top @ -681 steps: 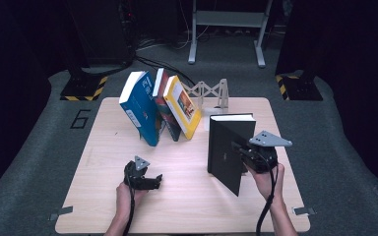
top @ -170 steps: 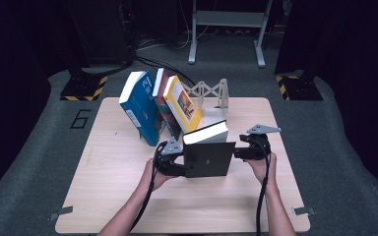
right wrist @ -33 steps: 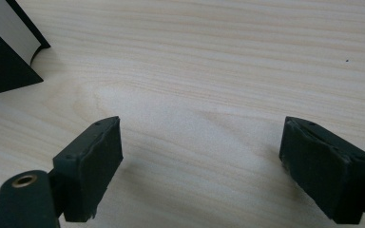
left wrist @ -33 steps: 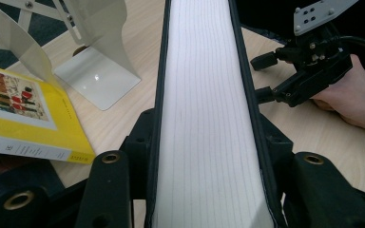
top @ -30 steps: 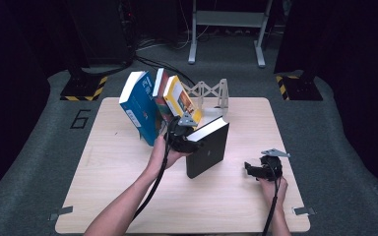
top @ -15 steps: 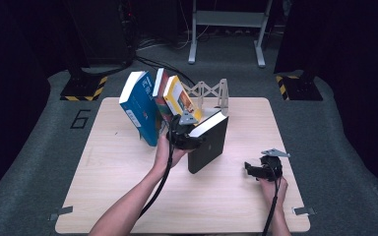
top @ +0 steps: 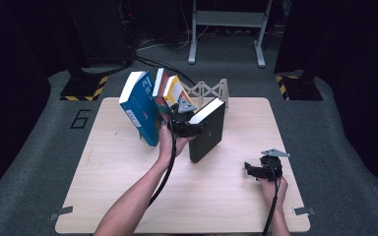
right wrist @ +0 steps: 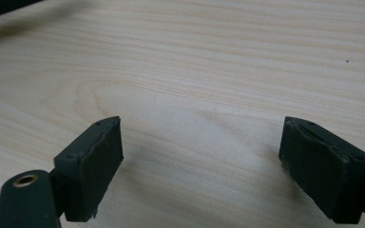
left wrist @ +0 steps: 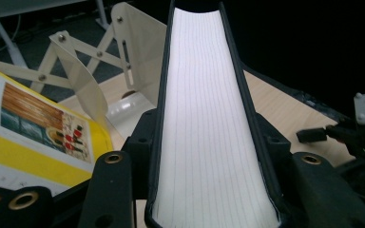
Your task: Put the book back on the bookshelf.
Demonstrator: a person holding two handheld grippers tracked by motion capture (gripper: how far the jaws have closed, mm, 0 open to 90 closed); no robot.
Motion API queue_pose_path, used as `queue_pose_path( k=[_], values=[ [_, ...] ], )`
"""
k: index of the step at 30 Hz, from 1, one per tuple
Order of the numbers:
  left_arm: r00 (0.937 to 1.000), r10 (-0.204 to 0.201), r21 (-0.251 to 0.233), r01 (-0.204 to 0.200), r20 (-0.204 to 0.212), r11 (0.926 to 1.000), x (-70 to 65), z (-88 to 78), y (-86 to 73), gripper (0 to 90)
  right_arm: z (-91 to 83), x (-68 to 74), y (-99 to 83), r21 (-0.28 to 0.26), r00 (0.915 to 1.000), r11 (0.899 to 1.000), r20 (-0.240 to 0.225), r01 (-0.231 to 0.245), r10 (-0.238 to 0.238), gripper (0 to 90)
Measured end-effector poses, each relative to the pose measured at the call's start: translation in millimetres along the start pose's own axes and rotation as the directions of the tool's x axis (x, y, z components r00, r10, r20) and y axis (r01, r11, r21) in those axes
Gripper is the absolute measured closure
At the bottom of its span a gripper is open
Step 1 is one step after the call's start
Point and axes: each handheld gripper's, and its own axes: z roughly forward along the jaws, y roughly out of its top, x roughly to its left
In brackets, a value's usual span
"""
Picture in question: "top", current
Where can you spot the white metal stand frame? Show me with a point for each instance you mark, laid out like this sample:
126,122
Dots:
229,18

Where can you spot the person's right hand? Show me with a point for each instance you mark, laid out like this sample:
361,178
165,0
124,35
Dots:
274,193

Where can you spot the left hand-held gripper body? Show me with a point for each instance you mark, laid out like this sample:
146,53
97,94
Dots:
182,119

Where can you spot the black cabinet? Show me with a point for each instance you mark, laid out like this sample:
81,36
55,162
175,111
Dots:
101,32

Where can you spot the black hardcover book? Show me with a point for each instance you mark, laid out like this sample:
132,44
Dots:
210,137

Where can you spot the black yellow striped stand base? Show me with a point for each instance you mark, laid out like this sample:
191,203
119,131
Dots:
78,88
300,90

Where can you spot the grey expandable metal book rack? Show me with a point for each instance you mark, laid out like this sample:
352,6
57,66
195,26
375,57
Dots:
210,90

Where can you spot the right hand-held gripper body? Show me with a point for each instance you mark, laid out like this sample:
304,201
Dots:
272,167

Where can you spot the thick blue book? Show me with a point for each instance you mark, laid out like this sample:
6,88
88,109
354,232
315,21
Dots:
141,108

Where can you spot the grey tape piece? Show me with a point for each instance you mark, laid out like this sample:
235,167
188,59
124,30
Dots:
60,212
303,211

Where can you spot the red and blue illustrated book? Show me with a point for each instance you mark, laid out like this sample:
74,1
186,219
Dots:
160,85

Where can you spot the yellow book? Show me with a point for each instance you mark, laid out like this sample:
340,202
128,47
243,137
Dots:
174,90

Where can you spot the person's left hand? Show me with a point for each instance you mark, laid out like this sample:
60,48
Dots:
167,144

